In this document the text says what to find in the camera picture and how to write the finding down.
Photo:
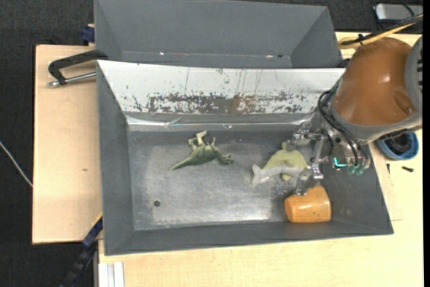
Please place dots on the grey toy shark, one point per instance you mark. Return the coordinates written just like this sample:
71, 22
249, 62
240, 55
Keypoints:
273, 173

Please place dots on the yellow-green soft toy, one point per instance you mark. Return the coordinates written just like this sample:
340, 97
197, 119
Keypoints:
285, 158

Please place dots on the pale cardboard board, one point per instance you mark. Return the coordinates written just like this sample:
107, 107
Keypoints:
65, 151

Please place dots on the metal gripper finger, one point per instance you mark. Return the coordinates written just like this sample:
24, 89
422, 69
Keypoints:
303, 136
310, 178

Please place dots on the blue tape roll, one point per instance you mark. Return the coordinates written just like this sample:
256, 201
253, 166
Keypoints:
411, 146

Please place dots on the grey metal bin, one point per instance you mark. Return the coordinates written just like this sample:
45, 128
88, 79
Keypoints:
208, 205

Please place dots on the green toy dinosaur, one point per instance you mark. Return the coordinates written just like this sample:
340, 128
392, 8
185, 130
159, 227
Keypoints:
203, 154

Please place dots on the small black screw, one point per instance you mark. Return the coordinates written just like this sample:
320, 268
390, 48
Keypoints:
408, 169

